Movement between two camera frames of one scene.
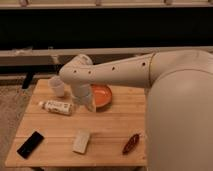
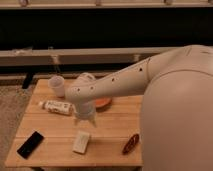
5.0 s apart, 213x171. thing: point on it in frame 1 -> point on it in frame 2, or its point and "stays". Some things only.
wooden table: x=54 y=131 stays
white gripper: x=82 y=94 -> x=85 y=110
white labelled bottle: x=62 y=108 stays
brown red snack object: x=131 y=144 stays
